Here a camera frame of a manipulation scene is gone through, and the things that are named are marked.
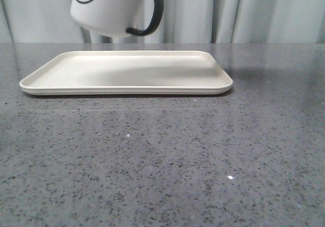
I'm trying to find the white smiley mug black handle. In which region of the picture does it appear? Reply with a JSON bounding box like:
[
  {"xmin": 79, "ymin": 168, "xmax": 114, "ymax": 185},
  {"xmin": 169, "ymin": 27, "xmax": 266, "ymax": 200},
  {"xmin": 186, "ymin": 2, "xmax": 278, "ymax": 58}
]
[{"xmin": 71, "ymin": 0, "xmax": 164, "ymax": 38}]

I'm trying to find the cream rectangular plastic tray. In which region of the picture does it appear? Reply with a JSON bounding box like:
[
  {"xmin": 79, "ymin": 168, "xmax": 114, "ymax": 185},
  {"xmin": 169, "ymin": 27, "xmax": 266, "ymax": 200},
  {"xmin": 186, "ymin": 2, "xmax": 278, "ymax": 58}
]
[{"xmin": 19, "ymin": 50, "xmax": 233, "ymax": 95}]

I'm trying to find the pale grey-green curtain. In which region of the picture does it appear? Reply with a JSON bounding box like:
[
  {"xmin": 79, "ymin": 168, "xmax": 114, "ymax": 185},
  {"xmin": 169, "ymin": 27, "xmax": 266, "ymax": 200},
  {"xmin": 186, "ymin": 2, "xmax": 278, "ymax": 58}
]
[{"xmin": 1, "ymin": 0, "xmax": 324, "ymax": 44}]

